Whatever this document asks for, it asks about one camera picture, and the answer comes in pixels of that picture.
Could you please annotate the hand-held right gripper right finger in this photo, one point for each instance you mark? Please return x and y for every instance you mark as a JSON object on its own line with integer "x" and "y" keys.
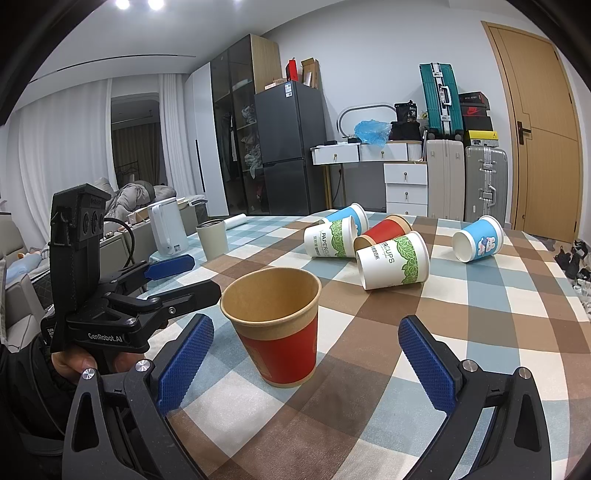
{"x": 427, "y": 364}

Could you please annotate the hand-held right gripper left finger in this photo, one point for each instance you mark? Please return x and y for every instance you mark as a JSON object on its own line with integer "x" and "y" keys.
{"x": 184, "y": 360}

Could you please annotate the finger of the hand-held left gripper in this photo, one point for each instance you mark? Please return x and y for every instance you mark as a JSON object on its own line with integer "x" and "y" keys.
{"x": 168, "y": 267}
{"x": 194, "y": 295}

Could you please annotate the red and kraft paper cup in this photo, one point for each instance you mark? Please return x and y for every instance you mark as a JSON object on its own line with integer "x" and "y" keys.
{"x": 281, "y": 350}
{"x": 385, "y": 230}

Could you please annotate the person's left forearm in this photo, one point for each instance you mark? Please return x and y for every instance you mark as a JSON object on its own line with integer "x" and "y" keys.
{"x": 27, "y": 392}

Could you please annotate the white green leaf paper cup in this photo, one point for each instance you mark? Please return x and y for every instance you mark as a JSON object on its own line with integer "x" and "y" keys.
{"x": 330, "y": 240}
{"x": 397, "y": 263}

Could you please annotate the blue cartoon print paper cup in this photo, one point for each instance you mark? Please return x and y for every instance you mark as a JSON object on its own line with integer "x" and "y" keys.
{"x": 482, "y": 242}

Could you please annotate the person's left hand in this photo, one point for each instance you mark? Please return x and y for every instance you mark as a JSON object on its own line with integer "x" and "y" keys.
{"x": 69, "y": 362}

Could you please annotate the white electric kettle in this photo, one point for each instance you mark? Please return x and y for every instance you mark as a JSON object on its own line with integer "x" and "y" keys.
{"x": 166, "y": 226}

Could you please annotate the grey green tumbler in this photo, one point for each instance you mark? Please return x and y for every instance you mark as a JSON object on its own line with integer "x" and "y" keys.
{"x": 212, "y": 240}

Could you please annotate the checkered tablecloth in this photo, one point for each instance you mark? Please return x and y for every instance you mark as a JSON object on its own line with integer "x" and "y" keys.
{"x": 369, "y": 332}

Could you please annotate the grey clothes pile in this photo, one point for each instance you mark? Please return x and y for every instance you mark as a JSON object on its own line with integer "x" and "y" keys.
{"x": 134, "y": 196}

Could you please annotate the white paper roll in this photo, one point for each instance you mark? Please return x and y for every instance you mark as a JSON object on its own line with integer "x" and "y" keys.
{"x": 238, "y": 220}

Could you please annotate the white sheer curtain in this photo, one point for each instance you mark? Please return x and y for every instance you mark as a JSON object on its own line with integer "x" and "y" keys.
{"x": 60, "y": 152}
{"x": 173, "y": 134}

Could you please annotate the white tall cabinet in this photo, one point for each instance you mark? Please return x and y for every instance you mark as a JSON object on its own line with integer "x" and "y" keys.
{"x": 203, "y": 115}

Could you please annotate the dark grey refrigerator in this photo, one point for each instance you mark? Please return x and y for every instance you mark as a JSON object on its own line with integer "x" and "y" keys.
{"x": 286, "y": 138}

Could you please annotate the pile of shoes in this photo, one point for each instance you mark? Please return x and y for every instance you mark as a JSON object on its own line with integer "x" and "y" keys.
{"x": 575, "y": 267}

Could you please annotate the white drawer unit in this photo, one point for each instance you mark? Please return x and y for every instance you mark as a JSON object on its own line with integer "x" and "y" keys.
{"x": 405, "y": 184}

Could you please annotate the white suitcase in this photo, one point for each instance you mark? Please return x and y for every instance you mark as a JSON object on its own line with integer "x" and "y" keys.
{"x": 443, "y": 180}

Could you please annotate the glass door wardrobe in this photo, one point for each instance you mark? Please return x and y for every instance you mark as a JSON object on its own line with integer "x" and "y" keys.
{"x": 231, "y": 92}

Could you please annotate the silver suitcase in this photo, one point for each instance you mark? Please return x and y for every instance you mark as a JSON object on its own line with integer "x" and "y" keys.
{"x": 485, "y": 184}

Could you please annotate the white vanity desk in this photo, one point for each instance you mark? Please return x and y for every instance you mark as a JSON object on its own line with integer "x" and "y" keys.
{"x": 351, "y": 153}

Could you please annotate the flat cardboard box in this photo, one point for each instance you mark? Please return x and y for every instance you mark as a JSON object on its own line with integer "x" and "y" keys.
{"x": 276, "y": 84}

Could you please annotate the oval mirror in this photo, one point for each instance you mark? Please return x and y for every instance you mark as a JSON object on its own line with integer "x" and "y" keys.
{"x": 344, "y": 117}

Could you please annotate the yellow and black shoe box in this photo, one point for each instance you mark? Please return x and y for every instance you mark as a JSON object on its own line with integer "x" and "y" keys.
{"x": 482, "y": 138}

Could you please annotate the blue plastic bag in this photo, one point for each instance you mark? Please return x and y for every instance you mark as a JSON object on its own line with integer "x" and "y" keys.
{"x": 371, "y": 133}

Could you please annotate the open cardboard box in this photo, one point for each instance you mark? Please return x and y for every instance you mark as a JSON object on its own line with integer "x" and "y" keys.
{"x": 310, "y": 74}

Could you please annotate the black bag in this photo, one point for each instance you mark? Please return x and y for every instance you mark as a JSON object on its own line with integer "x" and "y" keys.
{"x": 406, "y": 122}

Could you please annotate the red logo shoe box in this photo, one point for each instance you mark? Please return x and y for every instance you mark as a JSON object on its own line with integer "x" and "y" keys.
{"x": 474, "y": 110}

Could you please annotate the ceiling light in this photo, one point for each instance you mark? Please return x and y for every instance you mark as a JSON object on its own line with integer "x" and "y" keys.
{"x": 122, "y": 4}
{"x": 156, "y": 3}

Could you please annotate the teal suitcase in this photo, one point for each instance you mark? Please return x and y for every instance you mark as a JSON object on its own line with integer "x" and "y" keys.
{"x": 434, "y": 101}

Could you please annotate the black and red shoe box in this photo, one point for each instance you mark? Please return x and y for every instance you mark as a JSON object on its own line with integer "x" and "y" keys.
{"x": 472, "y": 98}

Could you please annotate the wooden door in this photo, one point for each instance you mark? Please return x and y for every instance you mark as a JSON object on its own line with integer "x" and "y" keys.
{"x": 531, "y": 92}

